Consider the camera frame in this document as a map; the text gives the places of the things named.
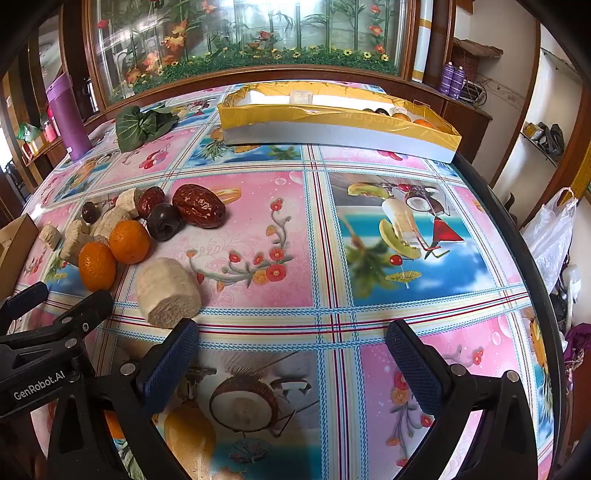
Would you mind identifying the wire rack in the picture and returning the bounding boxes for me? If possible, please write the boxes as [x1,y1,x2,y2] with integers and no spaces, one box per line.
[462,78,488,104]

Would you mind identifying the white box with yellow tape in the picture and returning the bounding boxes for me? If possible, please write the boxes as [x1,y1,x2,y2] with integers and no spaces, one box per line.
[217,83,463,163]

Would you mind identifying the white and gold panel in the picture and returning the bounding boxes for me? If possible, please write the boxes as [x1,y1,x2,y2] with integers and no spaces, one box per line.
[412,0,435,84]

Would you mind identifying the colourful printed tablecloth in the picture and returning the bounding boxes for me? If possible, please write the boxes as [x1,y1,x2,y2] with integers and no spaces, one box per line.
[11,82,555,480]

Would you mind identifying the red box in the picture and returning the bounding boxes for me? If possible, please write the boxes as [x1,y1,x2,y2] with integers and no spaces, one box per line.
[23,134,58,158]

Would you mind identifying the black tangled straps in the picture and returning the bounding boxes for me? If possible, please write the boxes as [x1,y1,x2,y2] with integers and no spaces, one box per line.
[536,122,566,155]

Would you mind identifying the purple bottle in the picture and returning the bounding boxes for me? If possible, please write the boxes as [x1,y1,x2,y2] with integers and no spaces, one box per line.
[45,73,93,157]

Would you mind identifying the wicker basket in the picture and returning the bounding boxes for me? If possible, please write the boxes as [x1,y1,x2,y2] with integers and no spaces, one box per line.
[450,38,504,81]

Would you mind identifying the large beige yam piece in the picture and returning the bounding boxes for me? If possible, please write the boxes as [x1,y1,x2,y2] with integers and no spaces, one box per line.
[136,257,203,326]

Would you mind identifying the oval orange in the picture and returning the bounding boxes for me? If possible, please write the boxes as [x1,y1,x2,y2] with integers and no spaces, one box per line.
[78,242,117,292]

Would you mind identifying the round orange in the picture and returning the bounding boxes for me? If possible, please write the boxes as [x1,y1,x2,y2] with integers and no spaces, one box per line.
[109,220,151,265]

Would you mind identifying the cardboard box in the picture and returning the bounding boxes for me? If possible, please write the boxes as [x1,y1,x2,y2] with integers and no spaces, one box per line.
[0,215,40,301]

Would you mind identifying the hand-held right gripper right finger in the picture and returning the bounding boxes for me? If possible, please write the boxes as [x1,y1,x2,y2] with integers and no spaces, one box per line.
[385,318,539,480]

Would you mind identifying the purple cloth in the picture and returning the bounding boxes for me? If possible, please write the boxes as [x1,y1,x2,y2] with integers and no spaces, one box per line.
[563,323,591,384]

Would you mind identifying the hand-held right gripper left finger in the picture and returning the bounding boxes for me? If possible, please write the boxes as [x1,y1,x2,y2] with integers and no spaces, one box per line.
[46,318,200,480]

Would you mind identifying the green leafy vegetable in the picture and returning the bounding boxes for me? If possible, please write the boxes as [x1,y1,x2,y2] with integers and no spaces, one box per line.
[115,105,180,152]

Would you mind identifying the large wrinkled red date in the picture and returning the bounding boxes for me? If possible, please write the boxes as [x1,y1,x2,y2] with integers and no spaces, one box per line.
[172,184,228,229]

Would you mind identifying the large dark plum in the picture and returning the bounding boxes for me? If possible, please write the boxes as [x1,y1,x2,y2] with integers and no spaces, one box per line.
[146,203,186,242]

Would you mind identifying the small wrinkled red date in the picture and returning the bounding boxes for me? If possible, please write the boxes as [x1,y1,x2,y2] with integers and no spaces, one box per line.
[137,187,166,220]

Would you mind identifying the dark wooden sideboard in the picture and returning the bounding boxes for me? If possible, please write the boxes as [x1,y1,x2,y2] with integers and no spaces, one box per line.
[434,83,492,162]

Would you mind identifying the glass cabinet with artificial flowers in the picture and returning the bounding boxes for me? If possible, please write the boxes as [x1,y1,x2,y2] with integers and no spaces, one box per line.
[83,0,419,109]

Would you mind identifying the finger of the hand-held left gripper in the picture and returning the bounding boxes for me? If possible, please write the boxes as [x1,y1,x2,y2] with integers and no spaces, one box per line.
[46,290,114,352]
[0,281,49,334]

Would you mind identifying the white plastic bag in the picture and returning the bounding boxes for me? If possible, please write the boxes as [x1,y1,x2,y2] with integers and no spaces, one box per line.
[522,187,580,294]

